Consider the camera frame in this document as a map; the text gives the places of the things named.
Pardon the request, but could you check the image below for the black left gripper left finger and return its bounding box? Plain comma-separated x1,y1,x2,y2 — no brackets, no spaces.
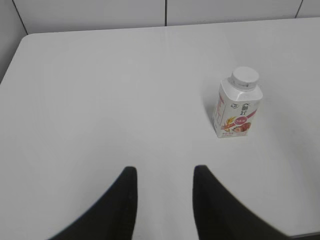
52,166,138,240

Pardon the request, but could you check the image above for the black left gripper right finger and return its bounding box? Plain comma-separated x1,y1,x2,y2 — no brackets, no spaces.
192,164,298,240

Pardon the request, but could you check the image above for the white yili yogurt bottle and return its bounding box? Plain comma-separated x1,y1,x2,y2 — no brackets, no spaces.
212,74,263,138

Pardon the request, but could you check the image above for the white round bottle cap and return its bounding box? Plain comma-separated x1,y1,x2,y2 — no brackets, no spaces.
229,66,260,91

